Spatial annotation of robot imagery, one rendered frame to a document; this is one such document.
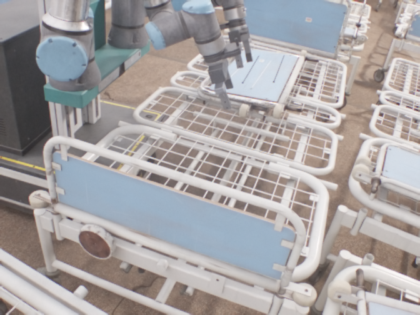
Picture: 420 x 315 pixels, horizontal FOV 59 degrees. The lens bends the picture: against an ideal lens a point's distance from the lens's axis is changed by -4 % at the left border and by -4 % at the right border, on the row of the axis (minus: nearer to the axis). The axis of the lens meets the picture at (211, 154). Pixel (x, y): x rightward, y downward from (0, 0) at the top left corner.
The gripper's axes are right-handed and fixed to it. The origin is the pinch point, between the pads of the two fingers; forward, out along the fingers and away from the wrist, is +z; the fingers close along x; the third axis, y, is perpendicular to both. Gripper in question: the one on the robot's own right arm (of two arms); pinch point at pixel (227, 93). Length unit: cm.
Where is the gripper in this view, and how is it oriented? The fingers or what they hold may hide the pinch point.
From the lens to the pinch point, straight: 138.6
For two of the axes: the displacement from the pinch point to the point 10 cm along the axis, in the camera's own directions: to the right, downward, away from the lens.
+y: -9.5, 1.7, 2.7
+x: -0.9, 6.5, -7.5
